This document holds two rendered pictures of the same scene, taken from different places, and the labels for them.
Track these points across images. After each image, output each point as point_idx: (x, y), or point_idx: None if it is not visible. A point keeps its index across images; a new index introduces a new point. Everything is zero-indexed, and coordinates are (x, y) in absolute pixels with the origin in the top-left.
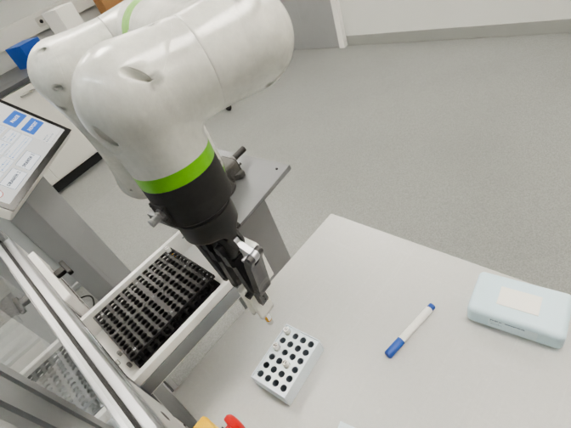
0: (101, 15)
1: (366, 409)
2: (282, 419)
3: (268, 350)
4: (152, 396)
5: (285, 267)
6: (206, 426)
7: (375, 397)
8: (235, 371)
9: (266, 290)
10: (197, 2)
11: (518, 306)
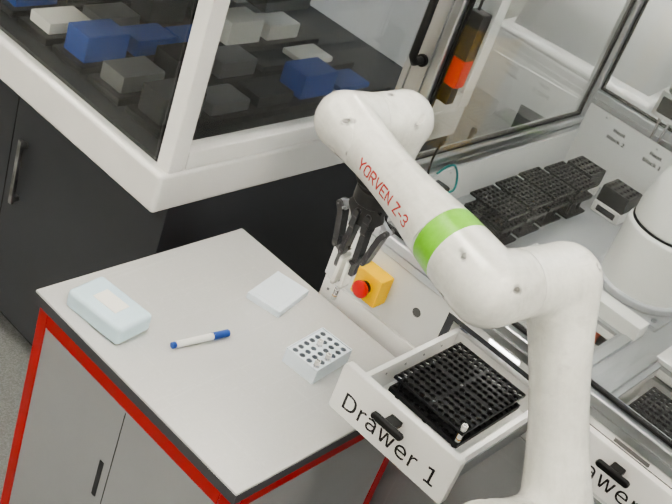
0: (527, 252)
1: (256, 317)
2: None
3: (335, 359)
4: None
5: (313, 449)
6: (378, 277)
7: (247, 320)
8: None
9: (338, 433)
10: (369, 94)
11: (115, 298)
